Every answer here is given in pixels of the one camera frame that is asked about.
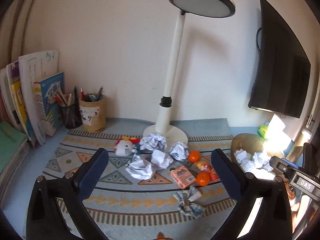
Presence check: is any white desk lamp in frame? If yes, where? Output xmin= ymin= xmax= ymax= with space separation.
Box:
xmin=142 ymin=0 xmax=236 ymax=147

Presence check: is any white cat plush toy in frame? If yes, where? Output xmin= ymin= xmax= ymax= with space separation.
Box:
xmin=114 ymin=136 xmax=142 ymax=157

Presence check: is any white paper sheet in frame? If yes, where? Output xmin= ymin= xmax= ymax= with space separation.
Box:
xmin=266 ymin=114 xmax=293 ymax=155

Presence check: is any beige side panel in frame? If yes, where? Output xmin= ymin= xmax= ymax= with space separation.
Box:
xmin=0 ymin=0 xmax=44 ymax=70

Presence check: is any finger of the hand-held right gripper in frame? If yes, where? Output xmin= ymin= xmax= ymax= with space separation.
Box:
xmin=270 ymin=156 xmax=320 ymax=200
xmin=302 ymin=142 xmax=320 ymax=180

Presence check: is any bunch of ballpoint pens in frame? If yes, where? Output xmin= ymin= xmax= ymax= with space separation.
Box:
xmin=80 ymin=87 xmax=104 ymax=102

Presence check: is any stack of flat books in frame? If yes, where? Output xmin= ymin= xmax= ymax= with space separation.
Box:
xmin=0 ymin=121 xmax=29 ymax=200

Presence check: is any grey plaid bow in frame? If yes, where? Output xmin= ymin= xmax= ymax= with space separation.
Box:
xmin=174 ymin=186 xmax=206 ymax=218

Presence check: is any green tissue pack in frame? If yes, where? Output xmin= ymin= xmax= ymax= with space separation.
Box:
xmin=257 ymin=124 xmax=270 ymax=140

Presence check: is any red snack packet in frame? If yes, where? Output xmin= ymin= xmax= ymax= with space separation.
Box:
xmin=195 ymin=160 xmax=220 ymax=180

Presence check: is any black mesh pen holder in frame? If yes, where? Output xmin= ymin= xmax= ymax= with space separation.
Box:
xmin=60 ymin=104 xmax=83 ymax=130

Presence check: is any small pink box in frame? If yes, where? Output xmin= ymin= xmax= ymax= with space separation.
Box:
xmin=170 ymin=165 xmax=197 ymax=188

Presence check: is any patterned woven mat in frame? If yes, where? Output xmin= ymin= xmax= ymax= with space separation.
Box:
xmin=41 ymin=118 xmax=253 ymax=240

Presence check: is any black monitor cable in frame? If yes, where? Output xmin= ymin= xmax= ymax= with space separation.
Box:
xmin=256 ymin=27 xmax=263 ymax=53

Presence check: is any golden ribbed bowl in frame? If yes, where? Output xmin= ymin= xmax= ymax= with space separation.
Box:
xmin=230 ymin=133 xmax=280 ymax=180

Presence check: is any tangerine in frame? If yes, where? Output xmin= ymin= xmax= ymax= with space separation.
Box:
xmin=188 ymin=150 xmax=201 ymax=162
xmin=196 ymin=171 xmax=211 ymax=186

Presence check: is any black wall monitor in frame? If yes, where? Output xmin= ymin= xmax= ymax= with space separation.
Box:
xmin=248 ymin=0 xmax=311 ymax=119

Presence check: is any pile of papers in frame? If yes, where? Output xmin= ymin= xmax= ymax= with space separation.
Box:
xmin=125 ymin=133 xmax=190 ymax=180

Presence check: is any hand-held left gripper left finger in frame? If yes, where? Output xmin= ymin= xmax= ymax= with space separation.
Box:
xmin=26 ymin=147 xmax=109 ymax=240

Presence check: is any row of standing books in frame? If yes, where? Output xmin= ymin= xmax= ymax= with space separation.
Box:
xmin=0 ymin=50 xmax=64 ymax=147

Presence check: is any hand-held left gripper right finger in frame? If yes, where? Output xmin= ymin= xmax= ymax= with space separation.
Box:
xmin=210 ymin=148 xmax=293 ymax=240

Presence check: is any person's right hand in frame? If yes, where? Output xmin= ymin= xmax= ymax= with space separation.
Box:
xmin=287 ymin=187 xmax=317 ymax=232

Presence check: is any brown paper pen cup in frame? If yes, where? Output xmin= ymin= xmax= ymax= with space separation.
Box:
xmin=79 ymin=97 xmax=107 ymax=133

